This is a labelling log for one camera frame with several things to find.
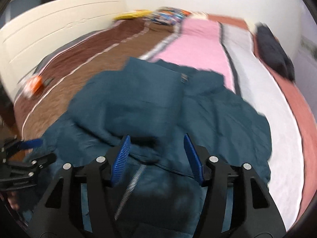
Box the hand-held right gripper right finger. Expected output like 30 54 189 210
183 133 288 238

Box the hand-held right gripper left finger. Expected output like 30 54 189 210
26 135 132 238

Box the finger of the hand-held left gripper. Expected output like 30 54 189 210
4 153 57 174
0 136 44 159

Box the dark teal puffer jacket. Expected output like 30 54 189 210
23 57 273 238

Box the person's left hand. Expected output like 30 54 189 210
7 191 21 211

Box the orange and white packet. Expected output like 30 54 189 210
22 76 43 98

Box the cream wooden headboard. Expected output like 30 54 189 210
0 0 130 100

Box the black puffer jacket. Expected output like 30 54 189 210
255 22 296 81

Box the yellow pillow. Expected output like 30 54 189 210
113 9 153 21

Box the colourful printed pillow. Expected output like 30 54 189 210
146 6 192 27

